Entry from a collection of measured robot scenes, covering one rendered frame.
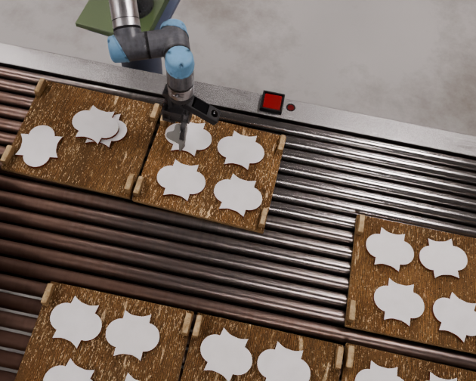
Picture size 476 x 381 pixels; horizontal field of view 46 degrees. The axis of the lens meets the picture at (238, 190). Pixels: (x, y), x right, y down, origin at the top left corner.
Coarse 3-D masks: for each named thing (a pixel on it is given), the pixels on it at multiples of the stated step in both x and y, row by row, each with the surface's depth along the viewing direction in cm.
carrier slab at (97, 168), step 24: (48, 96) 183; (72, 96) 184; (96, 96) 184; (24, 120) 178; (48, 120) 179; (72, 120) 180; (120, 120) 181; (144, 120) 181; (72, 144) 175; (96, 144) 176; (120, 144) 177; (144, 144) 177; (24, 168) 171; (48, 168) 171; (72, 168) 172; (96, 168) 172; (120, 168) 173; (120, 192) 169
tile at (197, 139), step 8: (168, 128) 179; (192, 128) 180; (200, 128) 180; (192, 136) 178; (200, 136) 179; (208, 136) 179; (176, 144) 177; (192, 144) 177; (200, 144) 177; (208, 144) 177; (192, 152) 176
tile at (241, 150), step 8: (240, 136) 180; (256, 136) 180; (224, 144) 178; (232, 144) 178; (240, 144) 178; (248, 144) 178; (256, 144) 178; (224, 152) 176; (232, 152) 177; (240, 152) 177; (248, 152) 177; (256, 152) 177; (232, 160) 175; (240, 160) 175; (248, 160) 176; (256, 160) 176; (248, 168) 174
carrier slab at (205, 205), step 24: (192, 120) 182; (168, 144) 178; (216, 144) 179; (264, 144) 180; (144, 168) 173; (216, 168) 175; (240, 168) 175; (264, 168) 176; (144, 192) 169; (264, 192) 172; (216, 216) 167; (240, 216) 168
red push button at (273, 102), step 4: (264, 96) 190; (268, 96) 190; (272, 96) 190; (276, 96) 190; (280, 96) 190; (264, 100) 189; (268, 100) 189; (272, 100) 189; (276, 100) 189; (280, 100) 189; (264, 104) 188; (268, 104) 188; (272, 104) 188; (276, 104) 188; (280, 104) 188; (272, 108) 187; (276, 108) 188
